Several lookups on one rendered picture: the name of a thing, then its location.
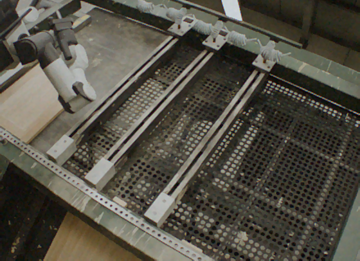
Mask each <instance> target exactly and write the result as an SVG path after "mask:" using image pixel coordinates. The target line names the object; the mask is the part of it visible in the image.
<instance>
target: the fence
mask: <svg viewBox="0 0 360 261"><path fill-rule="evenodd" d="M85 15H86V16H88V18H86V19H85V20H81V18H82V17H83V16H85ZM83 16H81V17H80V18H79V19H77V20H76V21H75V22H77V21H80V22H81V23H79V24H78V25H76V26H75V25H72V27H73V32H74V33H75V32H77V31H78V30H79V29H81V28H82V27H84V26H85V25H86V24H88V23H89V22H91V16H89V15H87V14H84V15H83ZM75 22H74V23H75ZM36 63H38V60H36V61H34V62H32V63H29V64H25V65H21V63H20V64H19V65H18V66H17V67H16V69H10V70H9V71H8V72H7V73H5V74H4V75H2V77H0V91H1V90H3V89H4V88H5V87H6V86H7V85H9V84H11V83H12V82H13V81H14V80H15V79H16V78H18V77H19V76H20V75H21V74H23V73H24V72H25V71H27V70H28V69H30V68H31V67H32V66H33V65H34V64H36Z"/></svg>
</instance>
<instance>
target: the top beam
mask: <svg viewBox="0 0 360 261"><path fill-rule="evenodd" d="M81 1H82V2H86V3H89V4H90V5H95V6H97V7H99V8H102V9H103V8H104V9H106V10H108V11H110V12H113V13H117V14H120V15H122V16H124V17H129V18H131V19H134V20H136V21H139V22H141V23H143V24H147V25H150V26H153V27H155V28H157V29H160V30H163V31H165V32H168V33H171V32H170V31H167V30H168V29H169V28H170V27H171V26H172V25H173V24H174V23H175V20H173V19H170V18H168V17H166V12H167V9H166V8H163V7H160V6H157V7H155V6H156V5H154V4H153V5H154V7H155V9H154V11H153V12H152V13H145V12H142V11H139V10H138V9H137V8H136V3H137V2H138V0H81ZM209 36H210V35H205V34H201V33H199V32H198V31H197V30H195V29H194V26H192V27H191V28H190V29H189V30H188V31H187V33H186V40H188V41H191V42H194V43H196V44H198V45H201V46H204V47H206V46H205V45H203V42H204V41H205V40H206V39H207V38H208V37H209ZM260 49H261V46H260V44H259V43H256V42H253V41H247V42H246V45H243V46H239V45H236V44H233V43H232V42H230V41H229V40H227V41H226V42H225V43H224V44H223V46H222V47H221V49H220V52H221V53H222V54H225V55H227V56H229V57H232V58H233V59H235V60H238V61H241V62H243V63H246V64H249V65H250V66H253V67H255V68H256V66H255V65H252V63H253V62H254V61H255V59H256V58H257V57H258V56H259V52H260ZM269 74H272V75H274V76H276V77H277V78H280V79H282V80H285V81H286V82H289V83H292V84H294V85H296V86H298V87H300V88H302V89H304V90H307V91H310V92H311V93H314V94H315V95H318V96H320V97H323V98H326V99H327V100H329V101H330V102H333V103H335V104H338V105H340V106H342V107H344V108H347V109H349V110H351V111H353V112H355V113H357V114H360V87H359V86H358V85H355V84H353V83H350V82H348V81H346V80H343V79H341V78H339V77H338V76H334V75H332V74H330V73H327V72H326V71H322V70H320V69H318V68H316V67H314V66H312V65H309V64H307V63H304V62H302V61H299V60H296V59H295V58H292V57H290V56H288V55H285V56H282V57H281V61H279V60H278V62H275V63H274V65H273V66H272V68H271V70H270V72H269Z"/></svg>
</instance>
